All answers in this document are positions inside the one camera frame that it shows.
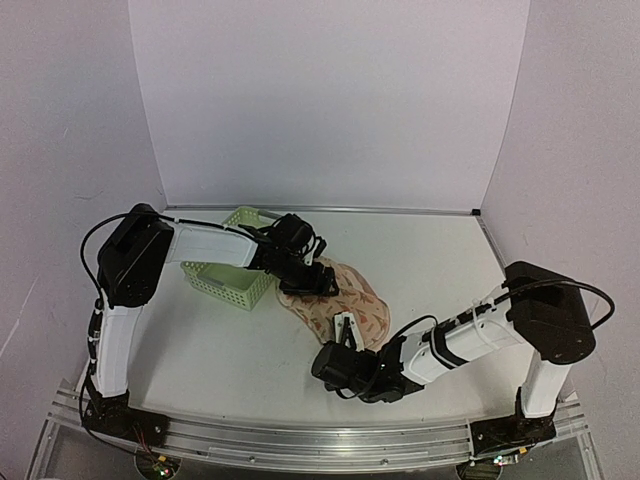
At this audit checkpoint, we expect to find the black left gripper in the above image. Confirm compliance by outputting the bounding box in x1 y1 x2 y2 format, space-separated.
275 253 340 299

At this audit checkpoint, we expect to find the green plastic basket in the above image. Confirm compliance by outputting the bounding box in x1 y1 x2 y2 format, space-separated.
180 206 273 311

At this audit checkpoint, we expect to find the floral mesh laundry bag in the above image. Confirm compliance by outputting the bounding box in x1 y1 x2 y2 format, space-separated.
276 256 391 351

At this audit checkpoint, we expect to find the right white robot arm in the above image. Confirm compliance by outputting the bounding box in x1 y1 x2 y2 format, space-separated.
311 261 616 443

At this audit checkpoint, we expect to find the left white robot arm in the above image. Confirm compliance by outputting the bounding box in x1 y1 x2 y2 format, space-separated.
88 203 339 437

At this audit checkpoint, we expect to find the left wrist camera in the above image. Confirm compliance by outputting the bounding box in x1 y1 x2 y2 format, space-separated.
302 235 327 266

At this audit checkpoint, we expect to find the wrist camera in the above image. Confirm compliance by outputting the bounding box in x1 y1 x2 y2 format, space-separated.
302 235 327 266
333 312 364 351

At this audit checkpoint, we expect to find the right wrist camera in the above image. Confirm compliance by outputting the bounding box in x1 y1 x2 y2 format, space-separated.
333 312 364 351

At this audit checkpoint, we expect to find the aluminium front rail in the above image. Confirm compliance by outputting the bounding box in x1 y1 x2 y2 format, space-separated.
47 379 589 464

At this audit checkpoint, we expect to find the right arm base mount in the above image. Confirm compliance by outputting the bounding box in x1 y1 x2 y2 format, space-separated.
470 396 556 460

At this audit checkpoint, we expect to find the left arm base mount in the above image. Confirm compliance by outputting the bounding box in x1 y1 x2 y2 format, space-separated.
80 377 169 447

